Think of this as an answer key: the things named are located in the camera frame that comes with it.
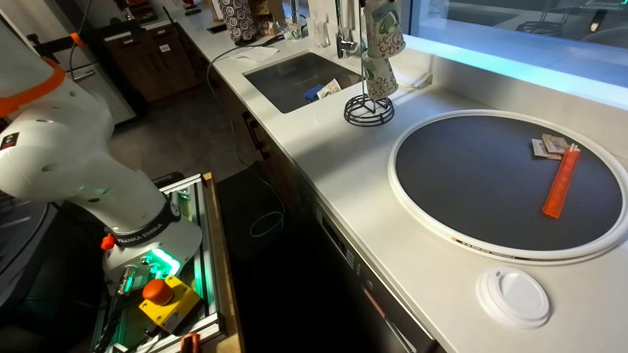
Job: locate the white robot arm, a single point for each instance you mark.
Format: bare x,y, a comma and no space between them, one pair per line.
66,150

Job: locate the blue sponge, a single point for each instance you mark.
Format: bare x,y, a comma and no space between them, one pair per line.
313,93

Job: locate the stainless steel sink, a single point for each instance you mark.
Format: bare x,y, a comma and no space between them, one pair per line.
287,81

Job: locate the black dishwasher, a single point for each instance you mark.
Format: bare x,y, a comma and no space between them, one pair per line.
366,295

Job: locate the chrome kitchen faucet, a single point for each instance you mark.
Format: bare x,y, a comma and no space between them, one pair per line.
346,36

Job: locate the clear glass vase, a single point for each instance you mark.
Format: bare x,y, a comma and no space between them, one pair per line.
321,32

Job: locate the round dark tray white rim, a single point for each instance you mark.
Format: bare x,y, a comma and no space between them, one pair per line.
472,189

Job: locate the patterned container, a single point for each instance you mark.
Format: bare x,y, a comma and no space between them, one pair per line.
236,21

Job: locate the black phone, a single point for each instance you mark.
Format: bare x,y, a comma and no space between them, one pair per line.
217,28

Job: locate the yellow emergency stop box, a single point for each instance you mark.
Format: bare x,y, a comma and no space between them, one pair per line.
168,305

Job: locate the brown wooden cabinet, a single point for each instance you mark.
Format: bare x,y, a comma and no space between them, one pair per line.
158,62

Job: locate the white cabinet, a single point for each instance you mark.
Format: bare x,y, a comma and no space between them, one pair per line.
111,99

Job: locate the paper sugar packet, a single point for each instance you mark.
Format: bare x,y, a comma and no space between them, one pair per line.
558,142
542,150

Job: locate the white plastic cup lid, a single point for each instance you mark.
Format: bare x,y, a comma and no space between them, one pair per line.
513,297

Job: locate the orange flat stick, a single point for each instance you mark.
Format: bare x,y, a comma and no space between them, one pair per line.
562,183

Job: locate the window pane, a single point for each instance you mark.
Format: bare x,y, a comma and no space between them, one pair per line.
523,40

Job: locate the aluminium frame cart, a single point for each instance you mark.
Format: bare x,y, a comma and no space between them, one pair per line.
213,275

